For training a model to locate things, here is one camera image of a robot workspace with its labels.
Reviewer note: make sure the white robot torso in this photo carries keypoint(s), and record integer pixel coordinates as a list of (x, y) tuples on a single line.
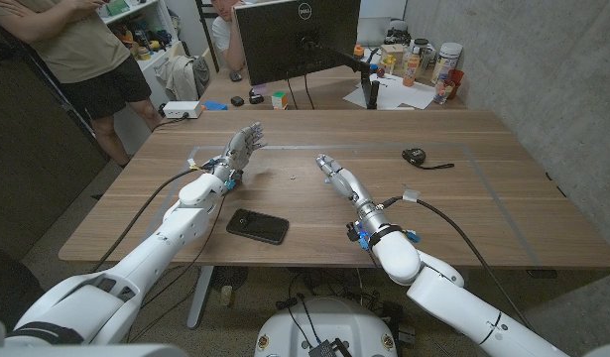
[(329, 327)]

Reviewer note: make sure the black computer mouse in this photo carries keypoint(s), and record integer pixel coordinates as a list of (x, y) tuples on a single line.
[(235, 76)]

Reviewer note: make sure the orange bottle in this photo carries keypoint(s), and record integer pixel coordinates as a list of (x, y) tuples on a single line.
[(411, 69)]

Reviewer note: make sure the white shelf unit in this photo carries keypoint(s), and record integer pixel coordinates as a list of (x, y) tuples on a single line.
[(146, 63)]

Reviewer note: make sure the black smartphone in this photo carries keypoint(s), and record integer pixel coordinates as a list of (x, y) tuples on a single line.
[(257, 226)]

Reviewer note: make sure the flat blue item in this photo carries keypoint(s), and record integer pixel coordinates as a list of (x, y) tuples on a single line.
[(215, 105)]

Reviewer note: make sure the black Dell monitor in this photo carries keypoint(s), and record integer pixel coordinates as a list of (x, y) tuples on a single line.
[(284, 39)]

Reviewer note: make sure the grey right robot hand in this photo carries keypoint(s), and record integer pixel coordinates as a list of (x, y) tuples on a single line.
[(351, 188)]

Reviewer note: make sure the small black gadget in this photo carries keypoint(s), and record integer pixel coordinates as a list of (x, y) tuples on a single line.
[(256, 98)]

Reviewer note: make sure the red cup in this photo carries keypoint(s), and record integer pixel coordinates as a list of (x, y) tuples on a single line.
[(455, 79)]

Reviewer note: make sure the standing person in beige shirt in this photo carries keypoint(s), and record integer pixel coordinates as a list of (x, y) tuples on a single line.
[(81, 44)]

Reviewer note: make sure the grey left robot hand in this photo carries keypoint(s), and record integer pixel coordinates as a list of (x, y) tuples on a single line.
[(240, 151)]

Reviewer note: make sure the small cardboard box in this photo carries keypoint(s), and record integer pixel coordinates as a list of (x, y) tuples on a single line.
[(394, 53)]

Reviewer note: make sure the white paper sheets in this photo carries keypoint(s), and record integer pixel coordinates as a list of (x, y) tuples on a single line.
[(399, 94)]

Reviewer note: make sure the white power box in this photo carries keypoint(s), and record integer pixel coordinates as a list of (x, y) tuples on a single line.
[(182, 109)]

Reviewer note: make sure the small black object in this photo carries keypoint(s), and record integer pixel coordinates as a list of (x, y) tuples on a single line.
[(237, 100)]

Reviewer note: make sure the small orange object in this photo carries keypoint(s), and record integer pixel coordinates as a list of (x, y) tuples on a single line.
[(359, 50)]

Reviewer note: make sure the grey jacket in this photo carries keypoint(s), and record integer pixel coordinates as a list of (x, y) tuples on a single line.
[(183, 77)]

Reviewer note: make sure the clear drinking glass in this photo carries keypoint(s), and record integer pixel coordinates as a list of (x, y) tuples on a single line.
[(442, 91)]

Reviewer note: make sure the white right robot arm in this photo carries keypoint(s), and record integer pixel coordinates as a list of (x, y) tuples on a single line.
[(443, 292)]

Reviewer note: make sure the seated person in white shirt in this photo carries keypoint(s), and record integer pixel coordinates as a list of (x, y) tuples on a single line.
[(227, 35)]

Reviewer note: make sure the white canister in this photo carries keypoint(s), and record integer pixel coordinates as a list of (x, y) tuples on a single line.
[(446, 62)]

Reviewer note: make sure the black measuring tape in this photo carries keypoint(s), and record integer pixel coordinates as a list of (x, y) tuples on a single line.
[(414, 156)]

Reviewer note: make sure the black floor fan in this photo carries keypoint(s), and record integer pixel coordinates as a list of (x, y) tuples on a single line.
[(229, 277)]

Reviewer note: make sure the grey table leg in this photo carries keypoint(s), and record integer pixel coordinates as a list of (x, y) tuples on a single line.
[(200, 297)]

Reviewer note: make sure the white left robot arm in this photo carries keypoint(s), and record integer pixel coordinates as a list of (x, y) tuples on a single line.
[(160, 248)]

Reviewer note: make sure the colourful puzzle cube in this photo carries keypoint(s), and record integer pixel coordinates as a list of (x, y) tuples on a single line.
[(280, 100)]

